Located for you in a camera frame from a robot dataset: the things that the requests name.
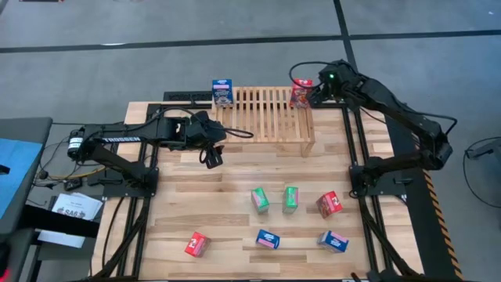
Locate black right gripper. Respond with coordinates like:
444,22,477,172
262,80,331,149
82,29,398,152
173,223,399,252
307,60,358,107

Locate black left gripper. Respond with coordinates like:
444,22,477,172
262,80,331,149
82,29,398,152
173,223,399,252
184,110,227,170

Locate red Froot Loops cereal box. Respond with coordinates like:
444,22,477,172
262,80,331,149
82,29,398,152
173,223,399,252
315,190,344,219
289,78,314,110
184,231,211,259

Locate green Apple Jacks cereal box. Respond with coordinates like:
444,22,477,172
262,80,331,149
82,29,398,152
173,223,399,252
250,187,270,215
282,186,300,215

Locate blue Frosted Flakes cereal box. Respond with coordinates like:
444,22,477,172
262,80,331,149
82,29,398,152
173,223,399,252
255,229,281,251
316,230,350,254
211,78,235,109

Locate wooden slatted shelf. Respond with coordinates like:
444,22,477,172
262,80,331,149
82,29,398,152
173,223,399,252
211,85,317,158

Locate black floor grille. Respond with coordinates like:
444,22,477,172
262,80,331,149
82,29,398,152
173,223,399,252
163,90,214,103

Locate printed paper sheets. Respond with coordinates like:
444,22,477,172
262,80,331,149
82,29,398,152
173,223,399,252
50,192,104,222

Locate white paper sheet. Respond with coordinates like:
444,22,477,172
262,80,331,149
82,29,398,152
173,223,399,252
37,230,86,249

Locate gray floor stand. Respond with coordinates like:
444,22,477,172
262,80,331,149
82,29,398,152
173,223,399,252
463,136,501,209

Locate gray side table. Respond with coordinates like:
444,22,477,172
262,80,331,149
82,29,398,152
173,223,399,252
0,116,54,282

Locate blue mat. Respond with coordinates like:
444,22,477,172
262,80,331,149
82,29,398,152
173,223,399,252
0,136,44,220

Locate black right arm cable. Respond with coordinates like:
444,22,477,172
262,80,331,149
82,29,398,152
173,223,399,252
288,60,328,87

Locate yellow cable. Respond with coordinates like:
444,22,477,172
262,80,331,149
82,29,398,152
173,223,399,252
50,166,106,182

